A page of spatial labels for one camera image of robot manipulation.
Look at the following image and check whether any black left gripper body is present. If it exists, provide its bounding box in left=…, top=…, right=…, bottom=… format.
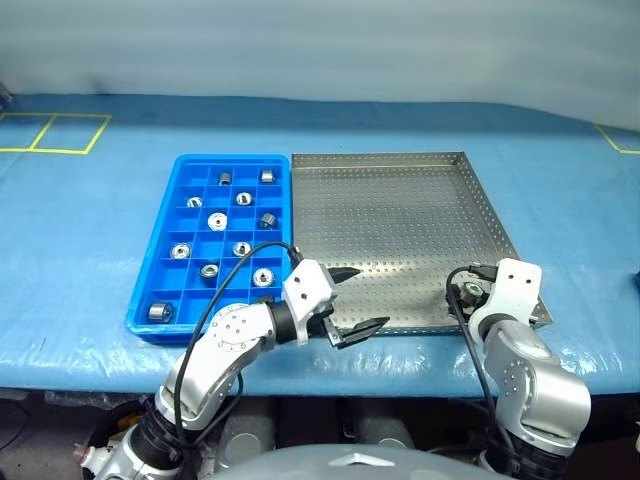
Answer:
left=307, top=312, right=352, bottom=350

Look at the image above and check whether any blue compartment tray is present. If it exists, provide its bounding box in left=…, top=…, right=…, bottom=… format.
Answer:
left=123, top=153, right=292, bottom=346

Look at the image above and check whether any perforated metal tray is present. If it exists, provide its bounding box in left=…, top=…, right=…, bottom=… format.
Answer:
left=290, top=151, right=554, bottom=335

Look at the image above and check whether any grey robot torso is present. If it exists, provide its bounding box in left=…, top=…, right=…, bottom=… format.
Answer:
left=214, top=443, right=501, bottom=480

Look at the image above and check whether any blue plastic table cover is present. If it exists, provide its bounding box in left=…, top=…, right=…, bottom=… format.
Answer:
left=0, top=93, right=640, bottom=399

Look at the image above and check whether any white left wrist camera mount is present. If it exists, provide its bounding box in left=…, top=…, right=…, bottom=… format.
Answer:
left=281, top=259, right=339, bottom=347

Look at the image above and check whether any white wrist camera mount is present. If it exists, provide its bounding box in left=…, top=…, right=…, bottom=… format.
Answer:
left=281, top=259, right=339, bottom=347
left=469, top=257, right=544, bottom=331

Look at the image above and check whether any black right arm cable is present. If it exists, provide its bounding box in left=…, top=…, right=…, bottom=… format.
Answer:
left=444, top=263, right=516, bottom=466

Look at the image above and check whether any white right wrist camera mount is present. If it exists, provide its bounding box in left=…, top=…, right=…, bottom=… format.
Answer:
left=469, top=257, right=544, bottom=331

